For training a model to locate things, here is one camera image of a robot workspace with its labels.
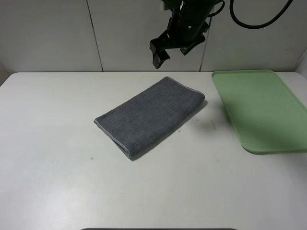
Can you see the green plastic tray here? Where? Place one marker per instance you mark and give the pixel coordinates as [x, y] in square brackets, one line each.
[266, 115]

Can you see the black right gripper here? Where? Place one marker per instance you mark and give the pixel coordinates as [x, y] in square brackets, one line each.
[187, 23]

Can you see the grey towel with orange stripes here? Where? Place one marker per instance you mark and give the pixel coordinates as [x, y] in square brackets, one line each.
[145, 120]

